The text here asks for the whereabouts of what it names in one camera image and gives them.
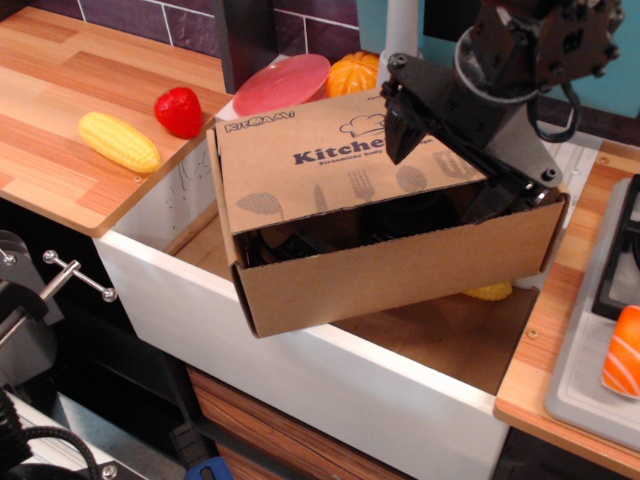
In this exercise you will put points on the red toy strawberry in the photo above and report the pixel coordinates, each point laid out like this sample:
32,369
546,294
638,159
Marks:
179,111

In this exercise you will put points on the blue plastic handle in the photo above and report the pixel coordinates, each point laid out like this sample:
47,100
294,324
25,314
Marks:
214,468

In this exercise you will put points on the brown cardboard kitchen box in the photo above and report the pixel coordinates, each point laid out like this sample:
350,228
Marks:
292,186

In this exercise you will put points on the silver metal clamp handle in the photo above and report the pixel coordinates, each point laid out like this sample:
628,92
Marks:
70,270

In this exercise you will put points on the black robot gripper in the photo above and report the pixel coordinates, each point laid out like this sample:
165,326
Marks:
491,133

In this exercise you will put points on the white faucet post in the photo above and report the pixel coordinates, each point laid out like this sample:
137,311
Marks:
402,33

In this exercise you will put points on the white toy sink basin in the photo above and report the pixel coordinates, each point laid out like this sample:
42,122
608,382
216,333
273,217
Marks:
413,388

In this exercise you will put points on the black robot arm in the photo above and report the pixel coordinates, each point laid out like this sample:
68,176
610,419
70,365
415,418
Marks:
507,94

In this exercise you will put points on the wooden drawer front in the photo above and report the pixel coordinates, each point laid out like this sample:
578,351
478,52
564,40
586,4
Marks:
282,446

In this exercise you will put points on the yellow toy corn in sink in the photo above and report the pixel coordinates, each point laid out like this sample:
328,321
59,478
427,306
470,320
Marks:
492,293

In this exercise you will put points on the salmon sushi toy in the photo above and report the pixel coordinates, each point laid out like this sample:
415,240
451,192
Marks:
620,372

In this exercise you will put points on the pink plastic plate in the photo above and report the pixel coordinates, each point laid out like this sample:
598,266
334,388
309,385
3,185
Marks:
289,82

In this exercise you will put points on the yellow toy corn cob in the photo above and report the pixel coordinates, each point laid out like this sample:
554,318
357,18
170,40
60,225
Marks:
119,142

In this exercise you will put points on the black stove burner grate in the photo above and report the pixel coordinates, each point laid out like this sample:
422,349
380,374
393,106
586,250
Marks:
619,283

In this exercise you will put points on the orange toy pumpkin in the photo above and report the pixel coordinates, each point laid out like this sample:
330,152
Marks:
353,73

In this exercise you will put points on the grey toy stove tray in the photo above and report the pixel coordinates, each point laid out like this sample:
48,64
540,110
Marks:
576,394

